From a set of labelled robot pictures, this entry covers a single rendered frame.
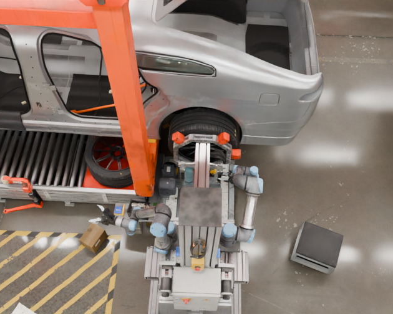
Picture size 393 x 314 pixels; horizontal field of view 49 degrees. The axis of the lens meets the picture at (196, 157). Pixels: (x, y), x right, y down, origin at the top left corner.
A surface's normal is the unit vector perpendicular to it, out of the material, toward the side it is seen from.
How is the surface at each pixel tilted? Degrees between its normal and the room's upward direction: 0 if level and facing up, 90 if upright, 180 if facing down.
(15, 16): 90
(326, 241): 0
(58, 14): 90
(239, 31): 19
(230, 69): 47
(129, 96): 90
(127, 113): 90
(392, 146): 0
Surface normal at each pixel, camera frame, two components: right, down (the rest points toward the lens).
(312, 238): 0.02, -0.51
